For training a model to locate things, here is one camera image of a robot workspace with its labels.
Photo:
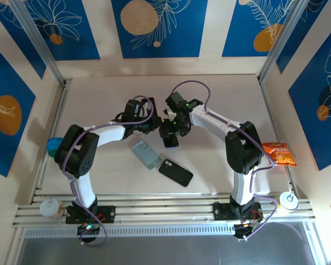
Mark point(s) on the aluminium side rail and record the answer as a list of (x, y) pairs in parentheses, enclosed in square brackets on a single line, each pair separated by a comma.
[(273, 110), (51, 116)]

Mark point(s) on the white lid tin can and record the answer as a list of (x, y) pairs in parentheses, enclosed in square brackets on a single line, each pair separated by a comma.
[(51, 208)]

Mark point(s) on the blue floral wall poster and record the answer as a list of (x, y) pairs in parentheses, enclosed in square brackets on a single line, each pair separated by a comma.
[(253, 27), (8, 110), (71, 33), (320, 110)]

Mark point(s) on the orange snack bag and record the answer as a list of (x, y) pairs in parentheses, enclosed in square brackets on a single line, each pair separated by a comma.
[(281, 154)]

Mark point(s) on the blue lid yogurt cup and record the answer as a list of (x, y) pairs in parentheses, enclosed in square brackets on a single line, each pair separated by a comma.
[(53, 146)]

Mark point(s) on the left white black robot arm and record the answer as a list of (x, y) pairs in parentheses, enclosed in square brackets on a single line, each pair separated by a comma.
[(84, 190)]

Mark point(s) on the aluminium frame post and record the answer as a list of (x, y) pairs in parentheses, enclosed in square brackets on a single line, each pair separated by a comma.
[(281, 38), (36, 38)]

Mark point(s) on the blue poster beige circle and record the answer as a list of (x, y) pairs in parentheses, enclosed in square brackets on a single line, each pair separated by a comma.
[(160, 27)]

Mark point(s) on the white pull-tab tin can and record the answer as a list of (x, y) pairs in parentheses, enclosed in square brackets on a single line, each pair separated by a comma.
[(289, 201)]

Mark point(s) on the black phone case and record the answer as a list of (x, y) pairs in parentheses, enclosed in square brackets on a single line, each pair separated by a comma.
[(176, 172)]

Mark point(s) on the aluminium front frame rail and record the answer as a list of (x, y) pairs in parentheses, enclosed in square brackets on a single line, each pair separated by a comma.
[(165, 207)]

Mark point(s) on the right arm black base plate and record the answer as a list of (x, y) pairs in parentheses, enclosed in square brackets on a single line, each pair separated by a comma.
[(220, 211)]

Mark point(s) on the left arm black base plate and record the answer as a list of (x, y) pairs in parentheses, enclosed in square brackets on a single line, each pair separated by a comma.
[(107, 214)]

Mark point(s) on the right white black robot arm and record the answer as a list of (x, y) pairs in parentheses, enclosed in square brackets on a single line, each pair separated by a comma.
[(209, 118)]

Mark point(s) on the light blue phone case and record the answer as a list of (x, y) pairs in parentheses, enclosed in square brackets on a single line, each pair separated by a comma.
[(146, 154)]

